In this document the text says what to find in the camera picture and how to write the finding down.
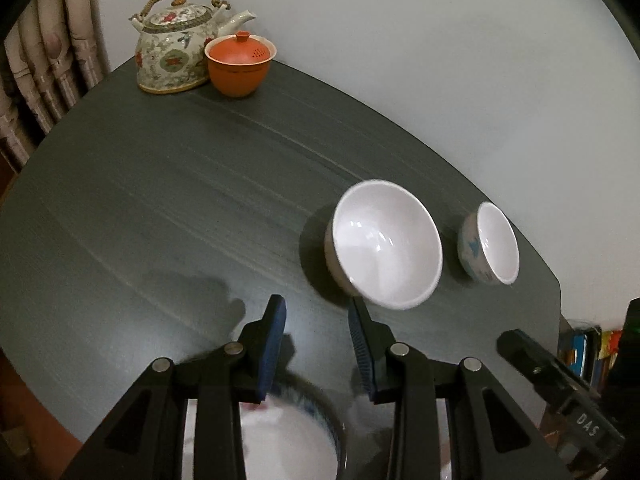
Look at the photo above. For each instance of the orange lidded tea cup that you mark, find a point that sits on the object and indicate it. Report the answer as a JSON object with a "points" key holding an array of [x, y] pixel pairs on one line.
{"points": [[240, 70]]}

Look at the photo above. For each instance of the pink bowl with white inside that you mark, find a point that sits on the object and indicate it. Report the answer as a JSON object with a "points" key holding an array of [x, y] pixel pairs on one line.
{"points": [[385, 245]]}

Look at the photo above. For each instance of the row of books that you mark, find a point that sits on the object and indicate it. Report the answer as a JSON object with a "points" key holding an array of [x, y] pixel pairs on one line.
{"points": [[585, 355]]}

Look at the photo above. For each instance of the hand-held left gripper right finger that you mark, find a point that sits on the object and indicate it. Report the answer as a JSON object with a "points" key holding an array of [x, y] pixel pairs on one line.
{"points": [[360, 350]]}

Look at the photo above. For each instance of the white plate with pink flowers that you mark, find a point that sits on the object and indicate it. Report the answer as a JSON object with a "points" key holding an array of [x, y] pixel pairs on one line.
{"points": [[285, 445]]}

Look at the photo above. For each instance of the small white blue print bowl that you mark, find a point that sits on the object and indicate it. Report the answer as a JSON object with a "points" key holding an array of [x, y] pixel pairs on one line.
{"points": [[495, 245]]}

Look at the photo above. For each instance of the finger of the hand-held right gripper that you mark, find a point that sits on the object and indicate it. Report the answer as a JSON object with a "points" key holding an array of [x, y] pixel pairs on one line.
{"points": [[555, 385]]}

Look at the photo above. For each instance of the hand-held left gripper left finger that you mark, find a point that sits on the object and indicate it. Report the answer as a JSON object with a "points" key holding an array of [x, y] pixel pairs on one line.
{"points": [[274, 345]]}

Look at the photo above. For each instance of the beige radiator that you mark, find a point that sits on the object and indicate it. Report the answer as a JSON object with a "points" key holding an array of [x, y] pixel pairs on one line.
{"points": [[45, 60]]}

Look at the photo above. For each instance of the floral ceramic teapot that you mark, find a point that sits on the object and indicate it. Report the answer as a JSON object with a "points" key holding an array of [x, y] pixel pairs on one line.
{"points": [[170, 60]]}

